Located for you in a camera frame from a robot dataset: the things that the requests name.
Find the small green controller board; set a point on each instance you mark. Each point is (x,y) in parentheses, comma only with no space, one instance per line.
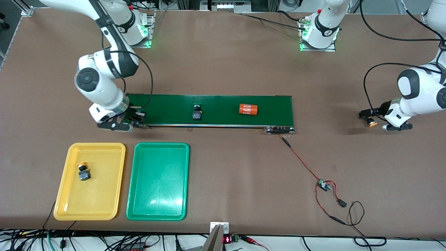
(323,184)

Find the green plastic tray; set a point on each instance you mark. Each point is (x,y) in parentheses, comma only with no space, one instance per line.
(158,181)

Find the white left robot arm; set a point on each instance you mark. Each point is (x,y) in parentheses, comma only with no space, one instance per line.
(418,90)

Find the white lit device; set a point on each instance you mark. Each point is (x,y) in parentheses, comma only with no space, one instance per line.
(226,6)

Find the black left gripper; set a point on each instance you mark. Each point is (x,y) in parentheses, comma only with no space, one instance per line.
(383,107)

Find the yellow capped push button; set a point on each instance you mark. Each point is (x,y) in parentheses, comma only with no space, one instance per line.
(83,173)
(373,123)

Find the aluminium frame profile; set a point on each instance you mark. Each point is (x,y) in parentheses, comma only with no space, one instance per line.
(423,15)
(26,10)

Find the red LED display module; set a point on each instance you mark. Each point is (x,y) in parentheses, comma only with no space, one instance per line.
(227,239)

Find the small metal bracket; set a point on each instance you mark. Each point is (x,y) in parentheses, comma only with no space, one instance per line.
(213,225)

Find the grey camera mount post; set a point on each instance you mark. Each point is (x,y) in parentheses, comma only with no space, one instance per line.
(212,244)

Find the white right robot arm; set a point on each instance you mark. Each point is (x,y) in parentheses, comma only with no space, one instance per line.
(97,83)

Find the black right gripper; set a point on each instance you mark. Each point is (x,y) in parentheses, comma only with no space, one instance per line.
(132,112)

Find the green conveyor belt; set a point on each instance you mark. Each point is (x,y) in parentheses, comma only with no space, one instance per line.
(167,108)

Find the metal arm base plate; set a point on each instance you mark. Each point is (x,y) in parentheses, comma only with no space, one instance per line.
(134,46)
(317,50)

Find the red clip lead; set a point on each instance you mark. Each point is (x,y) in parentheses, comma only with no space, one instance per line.
(254,241)

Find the orange cylinder printed 4680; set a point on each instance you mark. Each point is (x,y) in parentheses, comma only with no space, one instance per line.
(248,109)

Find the yellow plastic tray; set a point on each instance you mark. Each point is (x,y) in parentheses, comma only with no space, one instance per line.
(101,195)

